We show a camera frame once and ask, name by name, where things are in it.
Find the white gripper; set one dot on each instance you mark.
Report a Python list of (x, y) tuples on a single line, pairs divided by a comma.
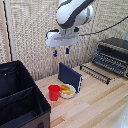
[(61, 38)]

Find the red plastic cup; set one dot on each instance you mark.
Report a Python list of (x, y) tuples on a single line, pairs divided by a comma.
[(54, 92)]

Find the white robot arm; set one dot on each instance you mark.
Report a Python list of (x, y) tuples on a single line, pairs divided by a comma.
[(71, 13)]

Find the black fabric storage box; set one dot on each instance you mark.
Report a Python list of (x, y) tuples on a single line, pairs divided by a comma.
[(20, 96)]

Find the white bowl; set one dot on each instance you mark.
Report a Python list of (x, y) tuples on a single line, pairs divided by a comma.
[(68, 95)]

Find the dark vertical pole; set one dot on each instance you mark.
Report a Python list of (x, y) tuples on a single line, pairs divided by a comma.
[(7, 30)]

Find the black toaster oven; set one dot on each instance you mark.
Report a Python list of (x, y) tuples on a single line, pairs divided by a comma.
[(113, 55)]

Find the dark blue book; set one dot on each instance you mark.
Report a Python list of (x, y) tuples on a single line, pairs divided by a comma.
[(69, 76)]

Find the yellow food pieces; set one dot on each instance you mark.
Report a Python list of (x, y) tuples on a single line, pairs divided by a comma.
[(66, 89)]

